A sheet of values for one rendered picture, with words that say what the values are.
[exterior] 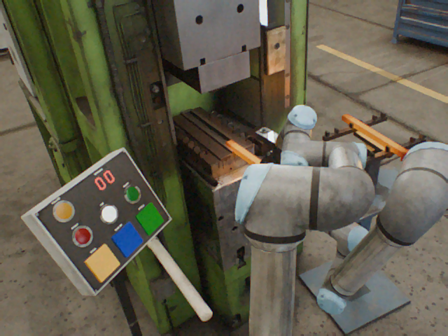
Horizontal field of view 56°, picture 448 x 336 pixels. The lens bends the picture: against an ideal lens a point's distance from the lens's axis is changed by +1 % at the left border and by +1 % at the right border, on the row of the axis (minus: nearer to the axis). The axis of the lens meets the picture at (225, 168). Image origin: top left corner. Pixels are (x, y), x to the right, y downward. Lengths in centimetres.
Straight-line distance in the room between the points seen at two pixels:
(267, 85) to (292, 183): 106
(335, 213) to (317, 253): 182
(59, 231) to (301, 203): 69
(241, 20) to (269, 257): 86
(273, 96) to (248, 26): 45
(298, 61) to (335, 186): 116
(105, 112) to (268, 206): 84
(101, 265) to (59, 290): 143
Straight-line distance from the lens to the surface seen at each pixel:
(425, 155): 104
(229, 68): 144
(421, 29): 539
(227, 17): 139
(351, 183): 76
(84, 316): 248
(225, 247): 176
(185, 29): 132
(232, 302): 205
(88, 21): 135
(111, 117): 146
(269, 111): 182
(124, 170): 131
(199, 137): 171
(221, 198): 158
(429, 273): 258
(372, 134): 176
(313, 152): 113
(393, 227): 97
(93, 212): 124
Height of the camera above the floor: 187
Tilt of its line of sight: 36 degrees down
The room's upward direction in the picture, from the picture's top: 6 degrees counter-clockwise
